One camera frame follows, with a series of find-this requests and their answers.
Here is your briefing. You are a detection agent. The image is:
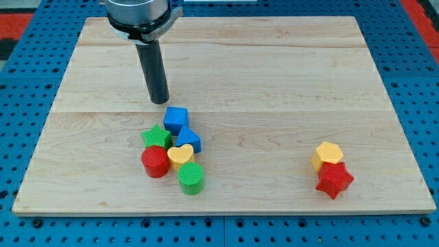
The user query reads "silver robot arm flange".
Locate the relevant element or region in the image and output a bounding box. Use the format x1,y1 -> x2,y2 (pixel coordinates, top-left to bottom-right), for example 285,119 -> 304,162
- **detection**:
104,0 -> 183,45

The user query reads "green star block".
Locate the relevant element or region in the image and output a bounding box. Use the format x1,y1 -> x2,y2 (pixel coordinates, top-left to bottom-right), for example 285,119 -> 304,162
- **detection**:
141,124 -> 173,150

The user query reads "yellow hexagon block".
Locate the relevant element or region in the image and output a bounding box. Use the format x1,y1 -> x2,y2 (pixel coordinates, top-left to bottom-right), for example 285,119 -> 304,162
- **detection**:
311,141 -> 344,172

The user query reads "red star block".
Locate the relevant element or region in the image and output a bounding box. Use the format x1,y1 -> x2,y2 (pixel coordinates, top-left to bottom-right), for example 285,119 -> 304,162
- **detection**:
316,162 -> 355,200

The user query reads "blue triangle block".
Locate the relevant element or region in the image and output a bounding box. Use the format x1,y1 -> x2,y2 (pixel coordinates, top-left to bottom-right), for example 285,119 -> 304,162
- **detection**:
175,126 -> 202,153

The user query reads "blue cube block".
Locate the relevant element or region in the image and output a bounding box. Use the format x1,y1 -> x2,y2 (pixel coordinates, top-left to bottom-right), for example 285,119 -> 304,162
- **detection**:
163,106 -> 189,136

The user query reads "yellow heart block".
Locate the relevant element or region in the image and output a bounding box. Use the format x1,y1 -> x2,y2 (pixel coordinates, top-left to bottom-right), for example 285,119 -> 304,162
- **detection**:
167,144 -> 195,172

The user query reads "wooden board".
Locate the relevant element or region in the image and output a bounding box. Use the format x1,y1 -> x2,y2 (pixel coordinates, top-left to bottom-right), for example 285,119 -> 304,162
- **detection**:
12,16 -> 436,217

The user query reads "green cylinder block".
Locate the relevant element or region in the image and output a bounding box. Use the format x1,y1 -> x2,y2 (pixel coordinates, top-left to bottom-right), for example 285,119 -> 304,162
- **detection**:
178,162 -> 204,196

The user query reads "red cylinder block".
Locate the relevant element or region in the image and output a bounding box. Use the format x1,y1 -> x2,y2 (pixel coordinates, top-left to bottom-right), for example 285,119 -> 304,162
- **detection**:
141,145 -> 169,178

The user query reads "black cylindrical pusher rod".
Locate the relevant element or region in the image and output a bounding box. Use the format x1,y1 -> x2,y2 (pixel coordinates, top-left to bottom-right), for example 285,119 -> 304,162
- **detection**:
136,40 -> 169,104

